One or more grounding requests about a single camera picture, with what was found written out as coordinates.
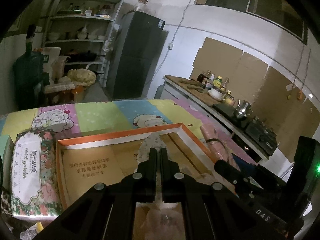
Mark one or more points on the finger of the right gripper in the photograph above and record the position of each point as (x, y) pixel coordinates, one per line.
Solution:
(230, 173)

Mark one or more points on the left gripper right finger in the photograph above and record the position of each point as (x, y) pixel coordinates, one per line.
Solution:
(168, 182)

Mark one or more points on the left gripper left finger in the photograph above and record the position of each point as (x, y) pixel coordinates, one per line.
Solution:
(147, 183)

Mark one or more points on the beige teddy bear pink dress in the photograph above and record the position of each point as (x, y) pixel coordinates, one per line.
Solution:
(164, 221)

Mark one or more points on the white floral scrunchie cloth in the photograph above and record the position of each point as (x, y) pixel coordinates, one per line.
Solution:
(152, 141)

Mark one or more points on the yellow white snack packet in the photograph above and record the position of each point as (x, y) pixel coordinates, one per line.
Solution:
(31, 232)

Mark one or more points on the leopard print cloth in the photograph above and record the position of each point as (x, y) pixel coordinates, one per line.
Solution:
(6, 204)

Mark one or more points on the black gas stove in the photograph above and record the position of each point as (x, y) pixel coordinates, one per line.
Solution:
(263, 136)

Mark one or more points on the orange rimmed cardboard box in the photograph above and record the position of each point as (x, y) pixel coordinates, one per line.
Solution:
(107, 158)

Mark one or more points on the steel kettle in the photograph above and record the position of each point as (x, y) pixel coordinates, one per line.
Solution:
(243, 109)

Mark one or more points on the white bowl on counter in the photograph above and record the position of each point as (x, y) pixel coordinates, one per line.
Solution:
(217, 94)

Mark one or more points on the wooden kitchen counter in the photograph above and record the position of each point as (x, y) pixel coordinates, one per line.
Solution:
(182, 88)

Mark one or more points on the colourful cartoon table cloth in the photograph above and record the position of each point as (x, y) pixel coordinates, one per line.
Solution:
(77, 119)

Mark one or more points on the floral tissue pack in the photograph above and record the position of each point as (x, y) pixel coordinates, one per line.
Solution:
(34, 190)

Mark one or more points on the yellow bread basket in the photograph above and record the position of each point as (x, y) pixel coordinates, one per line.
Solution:
(82, 77)

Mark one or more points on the dark grey refrigerator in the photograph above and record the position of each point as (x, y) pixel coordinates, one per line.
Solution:
(134, 49)

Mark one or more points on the mint green tissue box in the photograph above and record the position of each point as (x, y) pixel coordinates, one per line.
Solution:
(7, 147)

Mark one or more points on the blue water jug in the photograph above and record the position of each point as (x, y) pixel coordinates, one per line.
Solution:
(29, 79)

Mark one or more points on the metal kitchen shelf rack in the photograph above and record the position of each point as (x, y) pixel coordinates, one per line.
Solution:
(83, 31)

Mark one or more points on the cardboard wall panel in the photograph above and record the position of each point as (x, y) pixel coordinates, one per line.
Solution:
(287, 111)

